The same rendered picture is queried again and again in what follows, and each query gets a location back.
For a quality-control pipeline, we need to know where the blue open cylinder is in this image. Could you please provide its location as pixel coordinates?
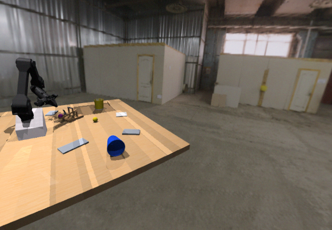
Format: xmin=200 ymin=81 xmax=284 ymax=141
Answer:
xmin=107 ymin=135 xmax=125 ymax=156

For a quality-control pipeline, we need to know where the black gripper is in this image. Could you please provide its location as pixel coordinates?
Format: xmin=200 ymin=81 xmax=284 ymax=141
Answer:
xmin=37 ymin=91 xmax=57 ymax=107

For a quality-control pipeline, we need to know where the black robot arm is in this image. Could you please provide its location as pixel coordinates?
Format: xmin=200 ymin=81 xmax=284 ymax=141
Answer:
xmin=11 ymin=57 xmax=45 ymax=122

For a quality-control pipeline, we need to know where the small wooden catapult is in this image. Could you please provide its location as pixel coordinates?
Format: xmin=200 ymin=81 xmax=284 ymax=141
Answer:
xmin=58 ymin=107 xmax=84 ymax=122

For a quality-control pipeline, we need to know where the yellow cup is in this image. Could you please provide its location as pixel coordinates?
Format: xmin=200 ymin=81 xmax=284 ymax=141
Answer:
xmin=94 ymin=98 xmax=104 ymax=110

